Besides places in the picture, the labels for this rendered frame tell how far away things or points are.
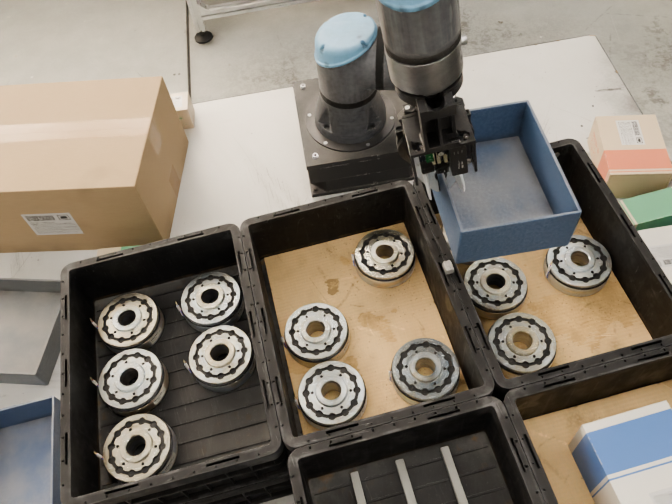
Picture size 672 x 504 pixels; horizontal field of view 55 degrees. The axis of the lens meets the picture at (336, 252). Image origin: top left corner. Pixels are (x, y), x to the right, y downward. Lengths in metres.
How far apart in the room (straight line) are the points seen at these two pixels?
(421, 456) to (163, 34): 2.51
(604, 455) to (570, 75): 1.00
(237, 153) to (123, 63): 1.61
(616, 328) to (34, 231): 1.11
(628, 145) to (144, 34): 2.30
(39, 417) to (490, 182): 0.88
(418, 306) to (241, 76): 1.89
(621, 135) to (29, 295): 1.25
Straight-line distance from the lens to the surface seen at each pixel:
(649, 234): 1.28
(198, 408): 1.06
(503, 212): 0.89
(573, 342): 1.08
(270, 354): 0.95
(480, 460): 0.99
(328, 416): 0.98
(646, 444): 0.95
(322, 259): 1.14
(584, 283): 1.10
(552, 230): 0.84
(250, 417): 1.03
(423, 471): 0.98
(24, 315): 1.43
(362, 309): 1.08
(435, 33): 0.62
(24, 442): 1.30
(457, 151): 0.71
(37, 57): 3.30
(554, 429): 1.02
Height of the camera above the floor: 1.78
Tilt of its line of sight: 56 degrees down
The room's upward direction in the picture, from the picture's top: 9 degrees counter-clockwise
